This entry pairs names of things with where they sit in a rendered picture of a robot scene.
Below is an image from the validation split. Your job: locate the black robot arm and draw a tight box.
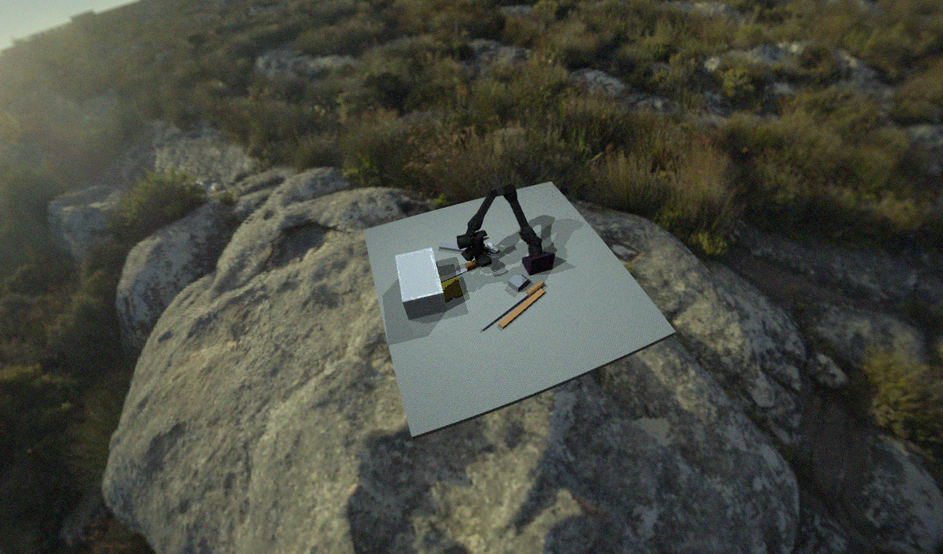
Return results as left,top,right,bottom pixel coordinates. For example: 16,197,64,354
456,184,544,261

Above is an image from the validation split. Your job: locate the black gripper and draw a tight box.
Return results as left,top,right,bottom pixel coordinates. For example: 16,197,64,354
471,243,491,268

